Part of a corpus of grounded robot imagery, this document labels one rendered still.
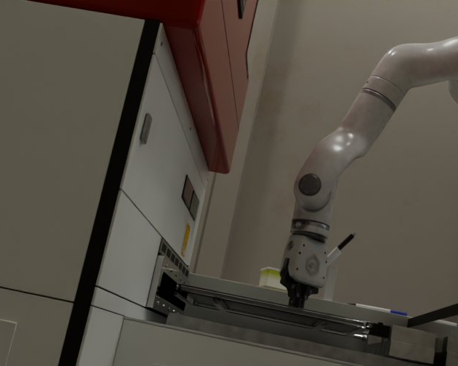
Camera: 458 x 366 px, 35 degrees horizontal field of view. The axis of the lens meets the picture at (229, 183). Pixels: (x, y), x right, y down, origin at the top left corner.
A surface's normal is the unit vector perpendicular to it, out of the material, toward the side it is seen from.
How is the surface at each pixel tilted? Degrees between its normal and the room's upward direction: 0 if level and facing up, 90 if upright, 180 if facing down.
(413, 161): 90
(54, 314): 90
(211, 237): 90
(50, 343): 90
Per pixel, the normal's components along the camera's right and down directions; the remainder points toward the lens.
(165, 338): -0.05, -0.25
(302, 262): 0.58, -0.08
